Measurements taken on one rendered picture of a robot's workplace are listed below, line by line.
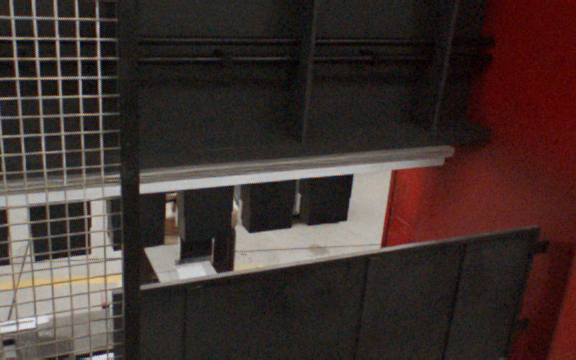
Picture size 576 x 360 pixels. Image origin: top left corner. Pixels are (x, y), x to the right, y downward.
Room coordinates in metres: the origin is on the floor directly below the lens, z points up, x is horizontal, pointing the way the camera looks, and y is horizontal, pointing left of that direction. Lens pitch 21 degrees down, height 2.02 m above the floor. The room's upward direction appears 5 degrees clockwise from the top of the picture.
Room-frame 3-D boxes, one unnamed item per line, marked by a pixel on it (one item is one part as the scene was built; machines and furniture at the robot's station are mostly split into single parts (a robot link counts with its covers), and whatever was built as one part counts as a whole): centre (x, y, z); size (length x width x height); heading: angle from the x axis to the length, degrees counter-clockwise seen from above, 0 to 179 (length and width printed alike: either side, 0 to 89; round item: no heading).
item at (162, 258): (1.80, 0.32, 1.00); 0.26 x 0.18 x 0.01; 26
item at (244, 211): (1.77, 0.05, 1.26); 0.15 x 0.09 x 0.17; 116
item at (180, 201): (1.68, 0.23, 1.26); 0.15 x 0.09 x 0.17; 116
